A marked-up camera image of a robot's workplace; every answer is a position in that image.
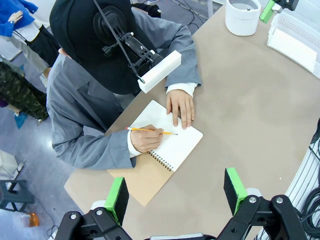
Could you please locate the mannequin in blue shirt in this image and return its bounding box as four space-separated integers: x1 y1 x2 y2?
0 0 51 76

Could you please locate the white head camera with mount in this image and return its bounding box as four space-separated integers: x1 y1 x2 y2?
92 0 182 94

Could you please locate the person's right hand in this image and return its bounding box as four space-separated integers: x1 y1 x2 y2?
130 124 165 153

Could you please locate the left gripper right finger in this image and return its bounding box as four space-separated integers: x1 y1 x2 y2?
217 167 308 240

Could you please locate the yellow pencil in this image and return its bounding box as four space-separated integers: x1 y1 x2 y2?
125 126 179 136

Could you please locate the grey stool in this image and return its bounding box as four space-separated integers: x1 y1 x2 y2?
0 179 35 213

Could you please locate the person's left forearm grey sleeve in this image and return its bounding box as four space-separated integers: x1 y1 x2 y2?
159 22 202 97

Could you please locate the spiral notebook with kraft cover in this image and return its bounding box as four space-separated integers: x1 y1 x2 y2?
106 99 204 207

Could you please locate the white perforated plastic basket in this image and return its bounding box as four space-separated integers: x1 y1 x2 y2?
266 9 320 78

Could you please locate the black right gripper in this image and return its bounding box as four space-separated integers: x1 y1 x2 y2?
259 0 300 24

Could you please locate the white storage box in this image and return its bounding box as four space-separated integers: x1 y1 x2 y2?
0 149 23 180

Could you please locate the person's left hand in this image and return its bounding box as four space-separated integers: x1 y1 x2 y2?
166 89 195 130

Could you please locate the white cable bundle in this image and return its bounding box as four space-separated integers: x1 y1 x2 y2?
284 147 320 221

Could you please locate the white round trash bin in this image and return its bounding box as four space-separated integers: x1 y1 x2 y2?
224 0 262 37

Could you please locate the person in grey jacket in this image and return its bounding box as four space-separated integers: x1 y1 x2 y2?
46 7 202 171

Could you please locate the person's right forearm grey sleeve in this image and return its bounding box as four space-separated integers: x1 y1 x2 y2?
52 129 137 171

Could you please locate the amber glass bowl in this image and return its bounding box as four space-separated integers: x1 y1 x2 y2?
24 212 40 228

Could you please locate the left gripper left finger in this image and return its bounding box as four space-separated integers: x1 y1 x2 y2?
54 176 133 240

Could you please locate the black cap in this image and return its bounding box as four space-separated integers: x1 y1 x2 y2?
49 0 161 95

